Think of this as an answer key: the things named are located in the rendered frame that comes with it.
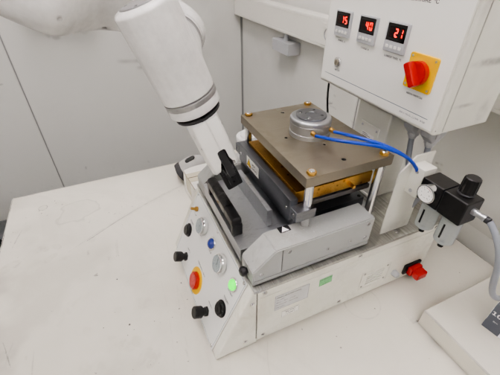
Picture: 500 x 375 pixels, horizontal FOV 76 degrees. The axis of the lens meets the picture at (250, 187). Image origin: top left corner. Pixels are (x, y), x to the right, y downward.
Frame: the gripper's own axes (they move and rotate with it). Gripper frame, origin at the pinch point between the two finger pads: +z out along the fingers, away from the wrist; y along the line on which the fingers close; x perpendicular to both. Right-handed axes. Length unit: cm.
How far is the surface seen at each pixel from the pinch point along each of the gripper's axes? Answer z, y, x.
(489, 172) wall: 30, 11, 57
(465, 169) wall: 33, 6, 56
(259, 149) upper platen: 2.2, -6.1, 8.6
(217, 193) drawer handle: 3.0, -1.4, -3.7
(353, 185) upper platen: 6.7, 11.8, 18.4
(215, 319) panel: 20.2, 11.8, -16.7
